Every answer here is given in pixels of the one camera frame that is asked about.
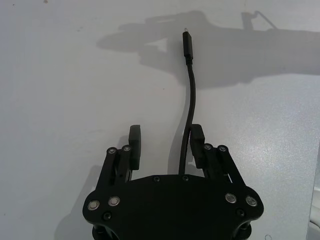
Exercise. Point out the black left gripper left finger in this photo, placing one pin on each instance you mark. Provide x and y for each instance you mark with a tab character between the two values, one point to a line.
135	147

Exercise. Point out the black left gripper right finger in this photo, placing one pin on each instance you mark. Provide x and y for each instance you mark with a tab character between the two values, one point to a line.
198	147

